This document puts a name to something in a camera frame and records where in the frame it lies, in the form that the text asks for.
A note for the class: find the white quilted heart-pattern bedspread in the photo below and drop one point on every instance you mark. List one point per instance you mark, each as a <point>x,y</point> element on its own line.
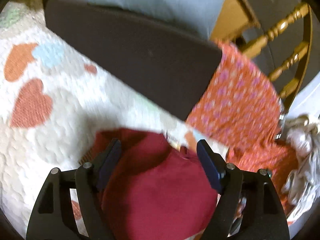
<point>53,101</point>

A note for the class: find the dark brown cushion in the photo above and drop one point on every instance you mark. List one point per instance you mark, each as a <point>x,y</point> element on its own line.
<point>167,65</point>

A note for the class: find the dark red long-sleeve shirt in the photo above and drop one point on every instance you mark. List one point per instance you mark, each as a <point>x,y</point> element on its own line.
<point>155,190</point>

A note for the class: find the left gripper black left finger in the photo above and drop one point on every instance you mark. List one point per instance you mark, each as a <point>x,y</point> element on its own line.
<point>68,206</point>

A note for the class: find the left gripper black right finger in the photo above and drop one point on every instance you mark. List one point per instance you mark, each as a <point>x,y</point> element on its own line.
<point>249,206</point>

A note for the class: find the wooden spindle chair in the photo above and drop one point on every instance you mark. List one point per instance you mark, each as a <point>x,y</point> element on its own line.
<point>237,16</point>

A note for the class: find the crumpled beige white cloth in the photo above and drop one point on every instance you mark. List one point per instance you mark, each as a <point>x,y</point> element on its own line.
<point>302,184</point>

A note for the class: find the orange floral fabric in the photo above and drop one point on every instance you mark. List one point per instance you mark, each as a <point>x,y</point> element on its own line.
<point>241,109</point>

